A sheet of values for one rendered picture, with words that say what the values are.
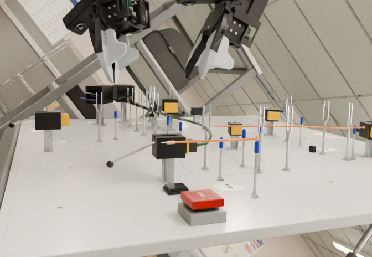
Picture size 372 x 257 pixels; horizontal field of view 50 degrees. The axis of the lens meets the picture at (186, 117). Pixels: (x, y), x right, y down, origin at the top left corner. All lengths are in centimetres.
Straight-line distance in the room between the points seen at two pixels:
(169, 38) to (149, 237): 140
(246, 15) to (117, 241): 46
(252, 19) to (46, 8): 777
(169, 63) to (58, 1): 671
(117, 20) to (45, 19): 768
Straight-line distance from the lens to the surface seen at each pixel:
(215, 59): 72
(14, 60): 834
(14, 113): 226
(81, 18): 80
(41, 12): 843
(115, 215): 62
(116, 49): 71
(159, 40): 185
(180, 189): 71
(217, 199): 58
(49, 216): 63
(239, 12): 76
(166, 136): 75
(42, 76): 825
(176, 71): 187
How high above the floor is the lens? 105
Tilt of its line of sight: 12 degrees up
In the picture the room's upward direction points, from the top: 52 degrees clockwise
